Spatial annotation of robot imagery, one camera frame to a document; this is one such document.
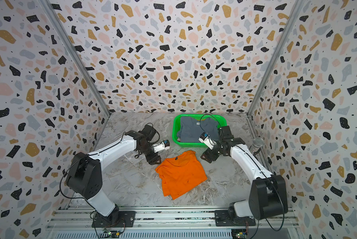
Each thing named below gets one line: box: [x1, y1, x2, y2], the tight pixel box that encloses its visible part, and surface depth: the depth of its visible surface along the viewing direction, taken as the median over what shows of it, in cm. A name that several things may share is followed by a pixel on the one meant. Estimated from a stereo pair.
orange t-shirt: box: [155, 150, 208, 200], surface depth 90 cm
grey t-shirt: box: [177, 116, 219, 143], surface depth 106 cm
